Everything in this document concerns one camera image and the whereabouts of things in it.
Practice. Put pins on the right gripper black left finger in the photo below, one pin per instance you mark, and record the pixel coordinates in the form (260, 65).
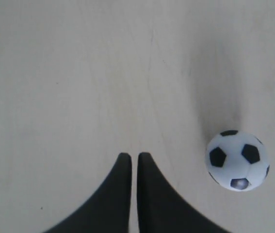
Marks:
(108, 209)

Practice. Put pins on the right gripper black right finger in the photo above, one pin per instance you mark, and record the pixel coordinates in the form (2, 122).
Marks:
(161, 209)

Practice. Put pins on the black and white soccer ball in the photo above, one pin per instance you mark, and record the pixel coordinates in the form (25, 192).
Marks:
(237, 161)

